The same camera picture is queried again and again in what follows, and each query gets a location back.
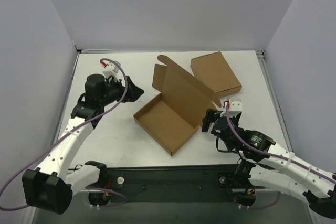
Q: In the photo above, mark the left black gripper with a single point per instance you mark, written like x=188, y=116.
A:
x=126, y=89

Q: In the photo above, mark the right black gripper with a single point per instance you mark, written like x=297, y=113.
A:
x=213, y=118

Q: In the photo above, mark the cardboard box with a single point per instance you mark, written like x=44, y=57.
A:
x=215, y=72
x=175, y=114

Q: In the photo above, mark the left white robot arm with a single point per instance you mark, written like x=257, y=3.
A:
x=49, y=186

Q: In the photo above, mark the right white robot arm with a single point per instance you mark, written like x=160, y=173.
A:
x=265, y=163

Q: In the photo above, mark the folded closed cardboard box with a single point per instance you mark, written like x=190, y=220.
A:
x=215, y=72

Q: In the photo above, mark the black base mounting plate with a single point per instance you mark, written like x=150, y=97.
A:
x=175, y=184

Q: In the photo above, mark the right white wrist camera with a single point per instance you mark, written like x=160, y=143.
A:
x=232, y=108

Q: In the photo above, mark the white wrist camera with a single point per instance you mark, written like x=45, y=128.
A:
x=111, y=71
x=232, y=108

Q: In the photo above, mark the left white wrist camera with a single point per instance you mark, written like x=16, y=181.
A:
x=111, y=71

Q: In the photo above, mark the aluminium frame rail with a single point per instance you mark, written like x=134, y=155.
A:
x=262, y=62

